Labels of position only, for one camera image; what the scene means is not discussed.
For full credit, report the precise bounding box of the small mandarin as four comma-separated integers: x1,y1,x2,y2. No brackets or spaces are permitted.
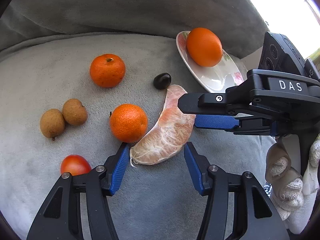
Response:
109,104,148,143
89,54,126,88

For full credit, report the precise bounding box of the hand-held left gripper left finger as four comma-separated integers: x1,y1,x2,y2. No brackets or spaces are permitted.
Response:
26,142,130,240

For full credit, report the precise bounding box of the grey plush pillow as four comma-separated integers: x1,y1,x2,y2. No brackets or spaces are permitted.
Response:
0,0,269,58

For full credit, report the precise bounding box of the brown longan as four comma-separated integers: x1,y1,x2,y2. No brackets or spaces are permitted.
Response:
62,98,88,126
40,108,66,140

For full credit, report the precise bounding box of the grey plush cushion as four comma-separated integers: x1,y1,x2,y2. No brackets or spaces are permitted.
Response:
0,34,275,240

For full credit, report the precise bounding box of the striped cloth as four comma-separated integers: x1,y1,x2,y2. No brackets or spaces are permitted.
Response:
264,182,275,198

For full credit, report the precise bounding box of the dark grape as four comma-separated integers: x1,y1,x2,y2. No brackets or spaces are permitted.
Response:
153,72,172,90

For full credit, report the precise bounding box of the red cherry tomato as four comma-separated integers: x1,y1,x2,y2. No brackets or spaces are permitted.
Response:
60,154,92,176

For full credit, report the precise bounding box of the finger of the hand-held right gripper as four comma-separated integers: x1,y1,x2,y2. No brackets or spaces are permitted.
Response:
178,92,253,117
194,115,275,136

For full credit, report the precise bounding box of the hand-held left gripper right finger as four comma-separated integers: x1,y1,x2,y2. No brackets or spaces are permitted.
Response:
184,142,290,240

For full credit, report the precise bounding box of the person's right hand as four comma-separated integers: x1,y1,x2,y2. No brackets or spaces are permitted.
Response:
265,135,320,233

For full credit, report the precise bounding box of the peeled pomelo segment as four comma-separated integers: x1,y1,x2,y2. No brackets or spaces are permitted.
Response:
129,84,197,167

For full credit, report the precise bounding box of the white floral plate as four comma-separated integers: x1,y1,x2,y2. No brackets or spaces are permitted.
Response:
176,31,248,93

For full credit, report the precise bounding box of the large smooth orange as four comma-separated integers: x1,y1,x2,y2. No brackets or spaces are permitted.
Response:
186,27,222,67

